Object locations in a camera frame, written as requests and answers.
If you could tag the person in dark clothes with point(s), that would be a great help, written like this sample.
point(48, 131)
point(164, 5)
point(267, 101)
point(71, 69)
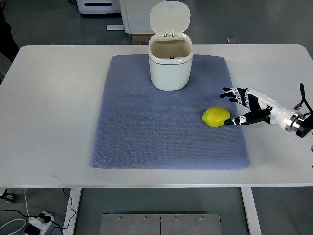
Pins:
point(8, 46)

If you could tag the grey floor outlet cover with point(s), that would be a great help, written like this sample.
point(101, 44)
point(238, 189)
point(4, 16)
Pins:
point(233, 40)

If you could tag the cardboard box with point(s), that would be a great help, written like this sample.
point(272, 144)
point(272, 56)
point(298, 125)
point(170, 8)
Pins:
point(140, 39)

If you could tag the white table right leg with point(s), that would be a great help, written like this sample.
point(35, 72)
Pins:
point(250, 211)

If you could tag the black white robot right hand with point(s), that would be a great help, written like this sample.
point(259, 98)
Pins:
point(261, 106)

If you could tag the white trash can with lid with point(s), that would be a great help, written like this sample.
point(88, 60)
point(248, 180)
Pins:
point(170, 49)

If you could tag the white cabinet base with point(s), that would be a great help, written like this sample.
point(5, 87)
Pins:
point(135, 16)

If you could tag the white machine with dark slot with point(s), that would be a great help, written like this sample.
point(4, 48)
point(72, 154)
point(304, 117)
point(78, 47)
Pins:
point(98, 6)

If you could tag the blue quilted mat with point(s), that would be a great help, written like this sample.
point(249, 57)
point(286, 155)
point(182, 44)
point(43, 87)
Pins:
point(142, 127)

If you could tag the white power strip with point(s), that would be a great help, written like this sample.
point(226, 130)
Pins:
point(40, 224)

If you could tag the metal floor plate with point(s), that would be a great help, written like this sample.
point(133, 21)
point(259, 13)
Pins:
point(160, 224)

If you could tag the yellow lemon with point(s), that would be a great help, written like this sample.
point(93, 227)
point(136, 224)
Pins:
point(215, 116)

